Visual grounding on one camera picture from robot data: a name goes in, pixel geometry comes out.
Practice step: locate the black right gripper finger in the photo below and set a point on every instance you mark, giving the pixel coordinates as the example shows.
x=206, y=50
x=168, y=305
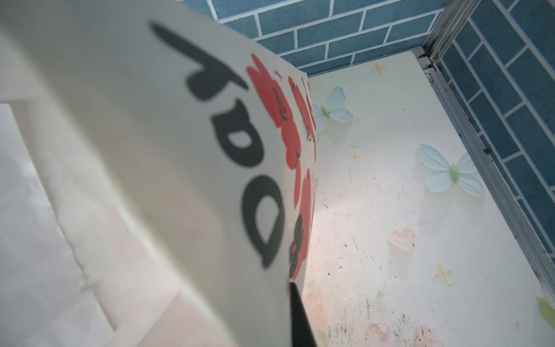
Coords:
x=302, y=335

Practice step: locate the red white paper bag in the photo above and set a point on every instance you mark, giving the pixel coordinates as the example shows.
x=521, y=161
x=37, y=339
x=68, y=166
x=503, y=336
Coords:
x=158, y=178

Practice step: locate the aluminium corner frame post right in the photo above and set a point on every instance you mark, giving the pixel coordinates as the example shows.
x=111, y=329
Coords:
x=493, y=69

